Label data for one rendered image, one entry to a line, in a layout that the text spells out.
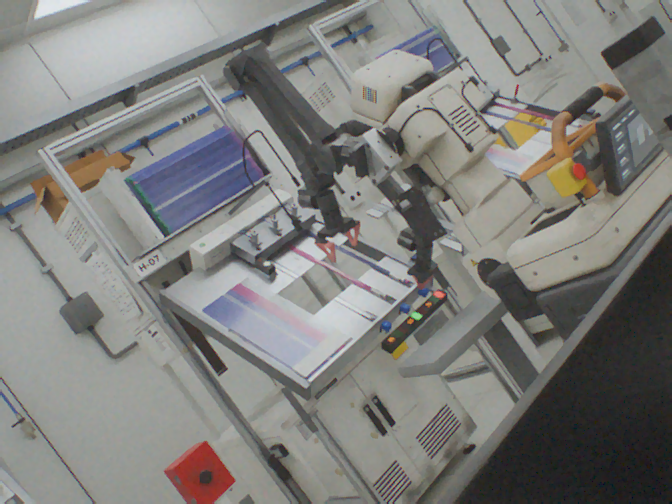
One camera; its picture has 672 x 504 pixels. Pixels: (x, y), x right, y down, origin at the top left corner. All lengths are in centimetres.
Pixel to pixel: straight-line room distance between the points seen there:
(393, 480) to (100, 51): 321
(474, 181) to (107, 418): 267
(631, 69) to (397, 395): 240
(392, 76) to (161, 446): 272
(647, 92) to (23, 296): 379
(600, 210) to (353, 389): 139
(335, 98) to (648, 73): 321
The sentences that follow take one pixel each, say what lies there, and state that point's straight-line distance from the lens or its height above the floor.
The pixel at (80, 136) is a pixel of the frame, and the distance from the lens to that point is 284.
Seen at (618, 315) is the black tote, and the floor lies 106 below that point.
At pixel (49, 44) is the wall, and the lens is 476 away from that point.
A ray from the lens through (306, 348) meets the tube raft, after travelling 236.
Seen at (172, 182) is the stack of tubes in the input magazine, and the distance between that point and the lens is 279.
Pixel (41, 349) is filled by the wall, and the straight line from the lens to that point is 405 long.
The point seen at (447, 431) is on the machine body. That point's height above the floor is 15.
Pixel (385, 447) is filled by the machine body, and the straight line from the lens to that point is 276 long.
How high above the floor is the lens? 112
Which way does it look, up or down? 3 degrees down
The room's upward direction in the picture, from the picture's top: 35 degrees counter-clockwise
